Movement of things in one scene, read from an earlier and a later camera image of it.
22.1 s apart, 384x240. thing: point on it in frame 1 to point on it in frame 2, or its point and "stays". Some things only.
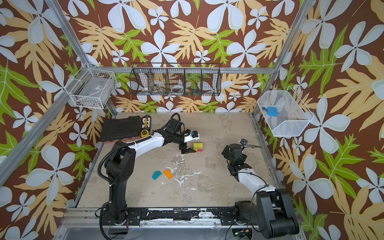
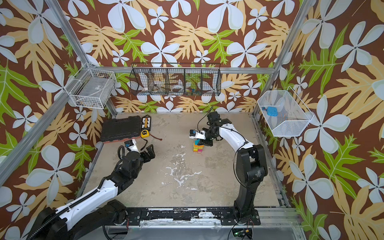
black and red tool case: x=120 y=128 stays
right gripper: x=227 y=152 to x=207 y=141
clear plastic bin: x=292 y=116 stays
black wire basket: x=176 y=79 stays
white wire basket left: x=91 y=88 stays
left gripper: x=186 y=150 to x=151 y=153
